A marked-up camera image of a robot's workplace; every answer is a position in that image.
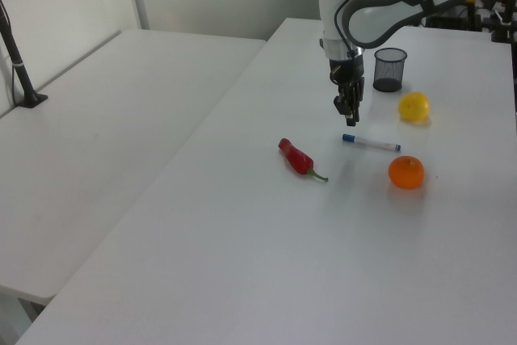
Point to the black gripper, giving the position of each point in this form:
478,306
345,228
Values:
346,72

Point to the white marker pen blue cap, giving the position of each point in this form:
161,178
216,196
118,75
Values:
369,142

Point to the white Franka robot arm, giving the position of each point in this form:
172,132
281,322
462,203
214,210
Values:
375,22

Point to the black mesh pen cup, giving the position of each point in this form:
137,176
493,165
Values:
389,68

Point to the yellow pear fruit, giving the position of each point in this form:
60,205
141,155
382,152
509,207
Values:
414,106

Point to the red chili pepper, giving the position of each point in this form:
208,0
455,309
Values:
295,158

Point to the orange mandarin fruit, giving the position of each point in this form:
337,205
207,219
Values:
406,173

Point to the black equipment rig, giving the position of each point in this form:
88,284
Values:
503,22

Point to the white side table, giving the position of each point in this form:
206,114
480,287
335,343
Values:
101,139

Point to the black pole with base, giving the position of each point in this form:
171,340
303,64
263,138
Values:
18,66

